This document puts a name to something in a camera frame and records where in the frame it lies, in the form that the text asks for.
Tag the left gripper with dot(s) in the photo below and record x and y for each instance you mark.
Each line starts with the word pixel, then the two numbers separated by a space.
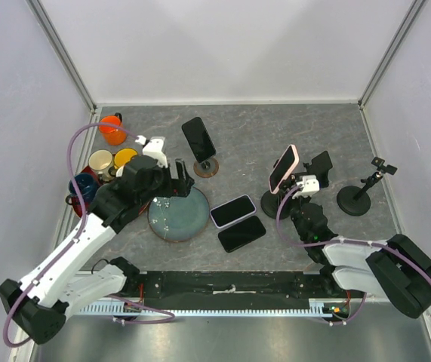
pixel 180 187

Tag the lavender case phone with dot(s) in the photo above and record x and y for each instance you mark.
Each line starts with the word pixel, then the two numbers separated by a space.
pixel 232 211

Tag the black phone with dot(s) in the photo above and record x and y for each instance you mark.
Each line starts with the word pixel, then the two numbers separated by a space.
pixel 198 139
pixel 241 234

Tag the black round phone stand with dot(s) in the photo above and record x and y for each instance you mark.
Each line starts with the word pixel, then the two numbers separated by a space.
pixel 270 203

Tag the pink case phone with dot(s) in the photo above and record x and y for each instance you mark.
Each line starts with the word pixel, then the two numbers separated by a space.
pixel 283 168

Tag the black weighted phone stand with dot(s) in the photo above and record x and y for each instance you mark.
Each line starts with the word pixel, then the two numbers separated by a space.
pixel 354 200

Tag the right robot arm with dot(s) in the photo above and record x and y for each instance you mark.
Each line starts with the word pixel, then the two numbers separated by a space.
pixel 396 269

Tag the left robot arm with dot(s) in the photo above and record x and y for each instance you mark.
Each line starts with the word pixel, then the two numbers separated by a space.
pixel 41 302

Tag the black phone on wooden stand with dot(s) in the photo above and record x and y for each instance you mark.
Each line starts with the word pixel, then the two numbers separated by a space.
pixel 198 139

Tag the black folding phone stand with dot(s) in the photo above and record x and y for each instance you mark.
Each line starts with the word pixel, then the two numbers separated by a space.
pixel 319 167

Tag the teal ceramic plate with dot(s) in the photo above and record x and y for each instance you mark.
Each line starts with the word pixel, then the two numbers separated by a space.
pixel 178 219

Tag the yellow mug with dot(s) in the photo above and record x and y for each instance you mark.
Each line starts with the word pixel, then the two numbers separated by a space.
pixel 123 156

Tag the cream mug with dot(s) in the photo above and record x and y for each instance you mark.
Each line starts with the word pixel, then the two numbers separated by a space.
pixel 100 162

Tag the orange mug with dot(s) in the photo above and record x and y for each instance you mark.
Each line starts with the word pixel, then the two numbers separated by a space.
pixel 111 128

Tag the dark blue mug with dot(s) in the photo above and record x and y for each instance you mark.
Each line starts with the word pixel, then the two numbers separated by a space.
pixel 88 187

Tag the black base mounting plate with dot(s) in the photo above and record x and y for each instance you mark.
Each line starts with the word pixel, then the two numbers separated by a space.
pixel 230 290

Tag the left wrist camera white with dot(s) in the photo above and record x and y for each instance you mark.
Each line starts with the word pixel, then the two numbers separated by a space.
pixel 154 148

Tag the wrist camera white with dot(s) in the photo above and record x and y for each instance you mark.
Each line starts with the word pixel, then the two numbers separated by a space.
pixel 307 185
pixel 154 148

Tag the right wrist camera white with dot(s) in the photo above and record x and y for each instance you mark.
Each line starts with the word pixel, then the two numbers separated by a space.
pixel 307 185

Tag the grey cable duct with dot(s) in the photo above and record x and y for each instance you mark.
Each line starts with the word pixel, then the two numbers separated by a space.
pixel 119 309

